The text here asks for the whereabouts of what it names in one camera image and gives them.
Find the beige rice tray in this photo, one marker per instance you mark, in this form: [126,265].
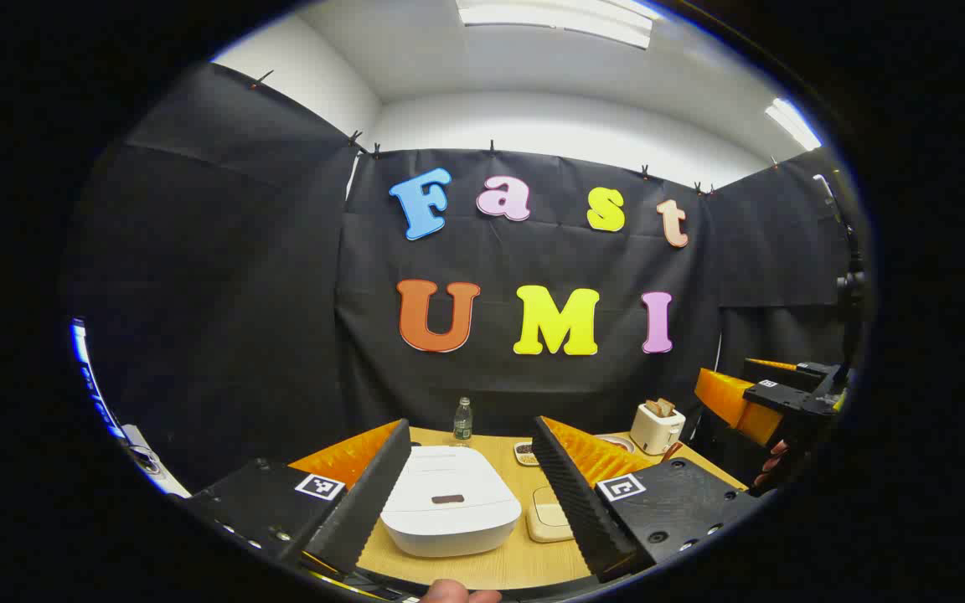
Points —
[543,517]

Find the white rice cooker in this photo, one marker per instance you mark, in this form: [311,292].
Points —
[449,502]

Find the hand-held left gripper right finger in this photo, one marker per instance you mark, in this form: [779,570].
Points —
[570,494]

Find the clear plastic water bottle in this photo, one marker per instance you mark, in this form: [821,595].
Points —
[463,423]

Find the computer monitor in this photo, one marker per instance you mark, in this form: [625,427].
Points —
[85,368]

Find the white toaster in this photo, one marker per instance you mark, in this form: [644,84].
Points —
[657,431]

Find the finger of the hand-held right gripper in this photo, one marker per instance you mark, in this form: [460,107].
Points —
[784,368]
[725,398]

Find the black backdrop cloth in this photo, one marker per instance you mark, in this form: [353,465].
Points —
[239,293]

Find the white divided seasoning dish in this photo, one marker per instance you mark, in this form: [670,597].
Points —
[524,454]

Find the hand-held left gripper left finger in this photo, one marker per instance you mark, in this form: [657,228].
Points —
[374,494]

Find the white round plate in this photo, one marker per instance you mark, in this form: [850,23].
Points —
[616,440]

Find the white side desk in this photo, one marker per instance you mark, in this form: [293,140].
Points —
[156,473]

